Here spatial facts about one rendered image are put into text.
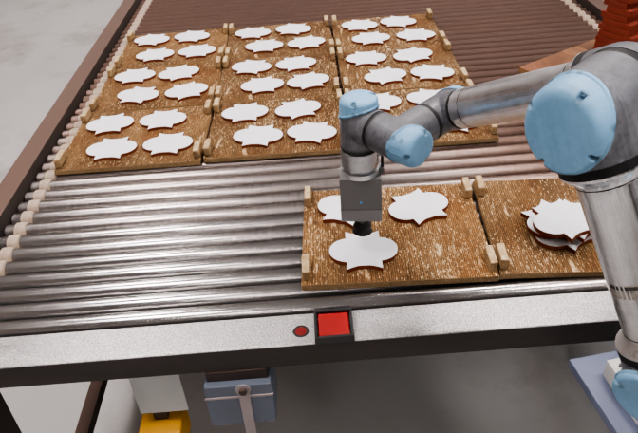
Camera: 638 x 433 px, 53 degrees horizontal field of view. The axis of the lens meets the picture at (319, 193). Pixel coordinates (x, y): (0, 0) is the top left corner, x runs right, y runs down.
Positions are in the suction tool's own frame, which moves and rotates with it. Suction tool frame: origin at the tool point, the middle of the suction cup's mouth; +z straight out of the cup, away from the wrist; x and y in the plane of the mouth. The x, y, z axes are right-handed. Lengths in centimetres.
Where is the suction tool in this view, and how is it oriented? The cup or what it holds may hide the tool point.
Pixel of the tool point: (362, 230)
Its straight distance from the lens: 137.8
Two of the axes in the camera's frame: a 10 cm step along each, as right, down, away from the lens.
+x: -0.7, 5.7, -8.2
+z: 0.6, 8.2, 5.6
